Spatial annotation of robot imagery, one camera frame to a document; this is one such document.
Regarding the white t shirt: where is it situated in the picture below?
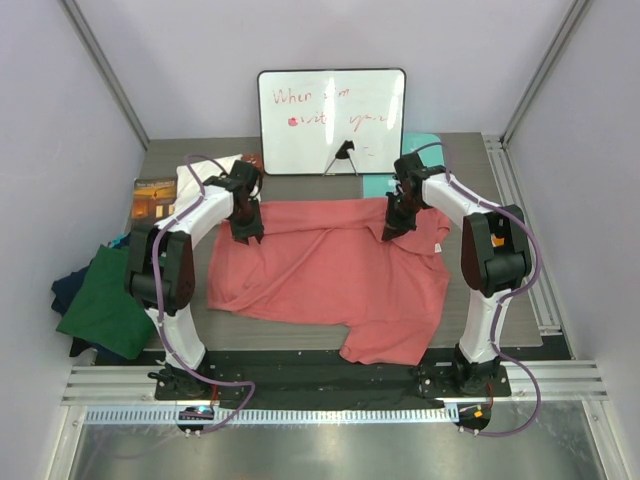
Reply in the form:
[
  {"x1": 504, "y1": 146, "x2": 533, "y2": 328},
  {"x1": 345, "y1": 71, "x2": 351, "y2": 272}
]
[{"x1": 174, "y1": 154, "x2": 242, "y2": 213}]

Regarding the red t shirt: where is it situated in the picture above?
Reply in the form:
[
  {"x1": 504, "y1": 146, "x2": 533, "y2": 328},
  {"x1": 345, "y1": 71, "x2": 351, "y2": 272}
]
[{"x1": 206, "y1": 198, "x2": 451, "y2": 366}]

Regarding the white dry erase board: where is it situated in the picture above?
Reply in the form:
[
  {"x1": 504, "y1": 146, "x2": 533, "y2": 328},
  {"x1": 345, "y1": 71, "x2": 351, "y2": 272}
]
[{"x1": 257, "y1": 68, "x2": 406, "y2": 176}]

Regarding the aluminium right corner post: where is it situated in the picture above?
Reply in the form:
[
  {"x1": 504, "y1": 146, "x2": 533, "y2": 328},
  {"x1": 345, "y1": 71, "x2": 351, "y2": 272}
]
[{"x1": 500, "y1": 0, "x2": 593, "y2": 149}]

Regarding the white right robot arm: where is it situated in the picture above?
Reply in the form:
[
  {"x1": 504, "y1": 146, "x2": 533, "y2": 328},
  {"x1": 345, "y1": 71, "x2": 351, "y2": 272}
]
[{"x1": 382, "y1": 153, "x2": 532, "y2": 396}]

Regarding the metal wire board stand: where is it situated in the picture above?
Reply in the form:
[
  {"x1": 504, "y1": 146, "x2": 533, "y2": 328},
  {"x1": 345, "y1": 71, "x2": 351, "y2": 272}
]
[{"x1": 323, "y1": 140, "x2": 359, "y2": 176}]

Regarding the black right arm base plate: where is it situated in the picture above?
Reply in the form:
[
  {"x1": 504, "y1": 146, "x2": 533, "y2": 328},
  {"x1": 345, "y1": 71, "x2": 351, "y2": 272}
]
[{"x1": 412, "y1": 363, "x2": 512, "y2": 399}]

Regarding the white mug orange inside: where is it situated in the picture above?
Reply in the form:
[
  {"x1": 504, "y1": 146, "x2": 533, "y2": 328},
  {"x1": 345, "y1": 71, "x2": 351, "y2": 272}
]
[{"x1": 491, "y1": 234, "x2": 504, "y2": 248}]

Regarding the green t shirt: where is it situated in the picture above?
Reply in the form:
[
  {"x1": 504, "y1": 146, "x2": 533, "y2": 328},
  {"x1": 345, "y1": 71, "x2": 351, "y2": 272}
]
[{"x1": 56, "y1": 246, "x2": 155, "y2": 360}]

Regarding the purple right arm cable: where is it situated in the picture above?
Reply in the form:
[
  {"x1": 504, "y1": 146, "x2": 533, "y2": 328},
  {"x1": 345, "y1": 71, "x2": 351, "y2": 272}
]
[{"x1": 409, "y1": 141, "x2": 544, "y2": 439}]

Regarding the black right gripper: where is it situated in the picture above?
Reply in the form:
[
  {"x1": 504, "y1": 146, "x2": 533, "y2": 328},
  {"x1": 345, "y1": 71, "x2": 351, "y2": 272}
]
[{"x1": 383, "y1": 191, "x2": 423, "y2": 242}]

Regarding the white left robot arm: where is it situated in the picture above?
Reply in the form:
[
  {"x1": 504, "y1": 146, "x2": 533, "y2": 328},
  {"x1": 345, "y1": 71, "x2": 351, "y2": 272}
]
[{"x1": 124, "y1": 160, "x2": 264, "y2": 399}]

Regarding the white perforated cable rail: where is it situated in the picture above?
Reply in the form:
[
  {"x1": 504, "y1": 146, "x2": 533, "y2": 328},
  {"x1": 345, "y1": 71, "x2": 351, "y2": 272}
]
[{"x1": 84, "y1": 404, "x2": 459, "y2": 426}]

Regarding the orange cover book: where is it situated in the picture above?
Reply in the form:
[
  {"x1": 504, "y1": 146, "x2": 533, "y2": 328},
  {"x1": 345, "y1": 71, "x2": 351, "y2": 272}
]
[{"x1": 131, "y1": 177, "x2": 177, "y2": 224}]

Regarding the red brown eraser block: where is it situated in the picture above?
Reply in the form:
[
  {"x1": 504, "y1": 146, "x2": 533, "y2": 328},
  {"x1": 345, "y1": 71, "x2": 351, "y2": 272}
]
[{"x1": 242, "y1": 154, "x2": 264, "y2": 170}]

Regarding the aluminium left corner post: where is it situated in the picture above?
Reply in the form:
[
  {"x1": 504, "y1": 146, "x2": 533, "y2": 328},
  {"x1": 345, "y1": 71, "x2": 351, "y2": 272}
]
[{"x1": 58, "y1": 0, "x2": 150, "y2": 151}]

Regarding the teal cutting board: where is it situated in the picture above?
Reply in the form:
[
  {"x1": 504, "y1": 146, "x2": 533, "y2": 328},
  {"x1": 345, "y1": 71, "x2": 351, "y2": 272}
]
[{"x1": 362, "y1": 133, "x2": 444, "y2": 198}]

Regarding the teal t shirt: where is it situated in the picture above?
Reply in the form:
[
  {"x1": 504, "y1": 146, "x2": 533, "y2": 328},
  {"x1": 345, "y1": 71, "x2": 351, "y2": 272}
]
[{"x1": 108, "y1": 234, "x2": 130, "y2": 249}]

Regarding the aluminium corner post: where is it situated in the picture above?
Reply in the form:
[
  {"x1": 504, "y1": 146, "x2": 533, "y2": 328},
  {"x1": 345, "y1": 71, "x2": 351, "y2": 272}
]
[
  {"x1": 58, "y1": 0, "x2": 150, "y2": 151},
  {"x1": 500, "y1": 0, "x2": 593, "y2": 149}
]

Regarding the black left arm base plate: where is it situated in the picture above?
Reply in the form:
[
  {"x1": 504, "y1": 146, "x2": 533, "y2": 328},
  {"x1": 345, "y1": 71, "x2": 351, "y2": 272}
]
[{"x1": 147, "y1": 352, "x2": 251, "y2": 404}]

